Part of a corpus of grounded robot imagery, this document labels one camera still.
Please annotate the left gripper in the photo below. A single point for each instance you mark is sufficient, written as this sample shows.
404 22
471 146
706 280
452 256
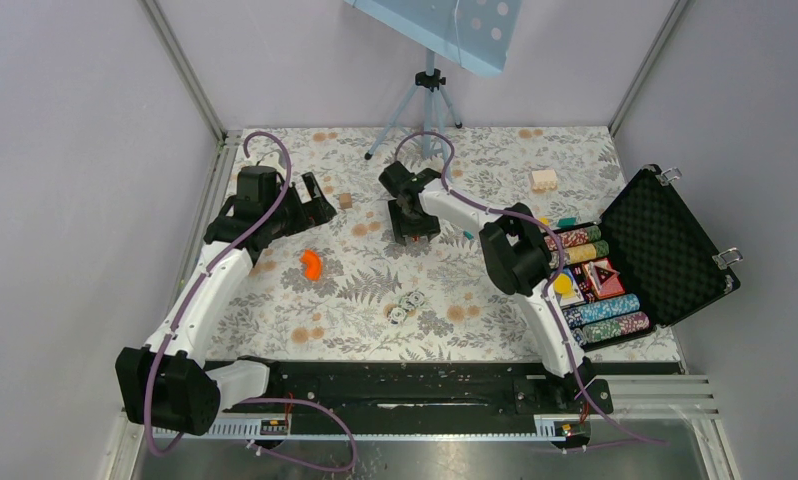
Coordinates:
312 212

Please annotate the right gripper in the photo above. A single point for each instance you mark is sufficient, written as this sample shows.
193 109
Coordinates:
430 228

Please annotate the yellow round button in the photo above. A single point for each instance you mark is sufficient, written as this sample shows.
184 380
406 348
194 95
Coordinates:
561 285

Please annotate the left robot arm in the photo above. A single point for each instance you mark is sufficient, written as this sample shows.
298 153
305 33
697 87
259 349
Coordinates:
164 383

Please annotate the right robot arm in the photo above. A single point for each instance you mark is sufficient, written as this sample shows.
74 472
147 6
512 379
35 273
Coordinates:
516 256

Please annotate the brown wooden cube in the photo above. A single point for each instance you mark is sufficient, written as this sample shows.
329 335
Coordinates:
345 201

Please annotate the orange curved block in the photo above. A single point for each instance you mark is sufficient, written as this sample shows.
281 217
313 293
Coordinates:
312 265

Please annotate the floral table cloth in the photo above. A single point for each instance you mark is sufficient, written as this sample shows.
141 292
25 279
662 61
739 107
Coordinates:
277 313

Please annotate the blue tripod stand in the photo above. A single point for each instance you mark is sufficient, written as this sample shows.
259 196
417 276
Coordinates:
438 106

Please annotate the beige lego brick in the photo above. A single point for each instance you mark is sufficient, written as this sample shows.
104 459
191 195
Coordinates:
543 180

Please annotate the green small block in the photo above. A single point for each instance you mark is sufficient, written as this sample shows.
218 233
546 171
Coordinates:
567 222

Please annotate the light blue perforated board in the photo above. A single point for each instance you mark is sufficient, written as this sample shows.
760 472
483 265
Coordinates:
474 34

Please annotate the black poker case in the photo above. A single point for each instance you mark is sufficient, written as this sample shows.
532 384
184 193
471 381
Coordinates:
645 264

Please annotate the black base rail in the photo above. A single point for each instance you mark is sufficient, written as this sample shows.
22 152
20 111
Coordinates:
417 398

